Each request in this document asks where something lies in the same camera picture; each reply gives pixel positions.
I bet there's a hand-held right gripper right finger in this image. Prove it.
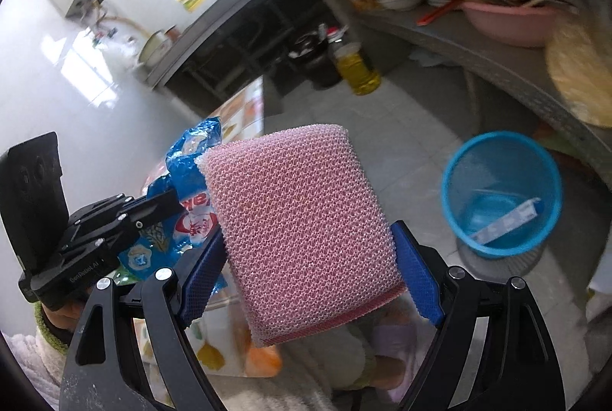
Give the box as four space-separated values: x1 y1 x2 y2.
389 220 565 411

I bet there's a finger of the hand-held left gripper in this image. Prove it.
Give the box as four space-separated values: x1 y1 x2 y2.
117 188 186 232

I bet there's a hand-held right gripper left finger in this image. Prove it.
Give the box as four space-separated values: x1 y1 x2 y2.
61 227 230 411

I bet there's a blue printed plastic bag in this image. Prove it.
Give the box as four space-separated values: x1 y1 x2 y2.
117 117 225 292

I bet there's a long carton box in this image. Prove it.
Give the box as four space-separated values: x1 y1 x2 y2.
469 197 543 246

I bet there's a blue plastic basket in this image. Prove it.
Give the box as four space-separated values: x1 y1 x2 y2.
441 131 562 259

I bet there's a pink mesh sponge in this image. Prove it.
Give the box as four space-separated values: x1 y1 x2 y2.
196 122 405 349

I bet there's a person's left forearm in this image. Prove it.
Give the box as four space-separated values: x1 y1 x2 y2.
7 300 91 411

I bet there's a lavender slipper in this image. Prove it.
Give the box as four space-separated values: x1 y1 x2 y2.
370 318 424 404

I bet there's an enamel basin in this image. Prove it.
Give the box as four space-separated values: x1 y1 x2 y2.
138 31 174 68

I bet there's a dark ceramic jar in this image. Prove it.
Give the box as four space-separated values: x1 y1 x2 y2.
288 26 345 89

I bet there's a cooking oil bottle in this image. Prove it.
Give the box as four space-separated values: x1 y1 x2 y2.
330 28 382 97

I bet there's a white rag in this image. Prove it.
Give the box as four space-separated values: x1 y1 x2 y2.
409 46 462 68

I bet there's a bag of yellow food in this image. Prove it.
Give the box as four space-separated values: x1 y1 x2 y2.
545 16 612 129

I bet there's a red spatula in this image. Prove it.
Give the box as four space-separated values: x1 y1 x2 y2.
415 0 467 26

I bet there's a pink plastic basin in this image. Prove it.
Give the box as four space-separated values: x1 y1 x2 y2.
461 0 560 48

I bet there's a yellow hose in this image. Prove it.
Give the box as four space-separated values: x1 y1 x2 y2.
103 11 158 39

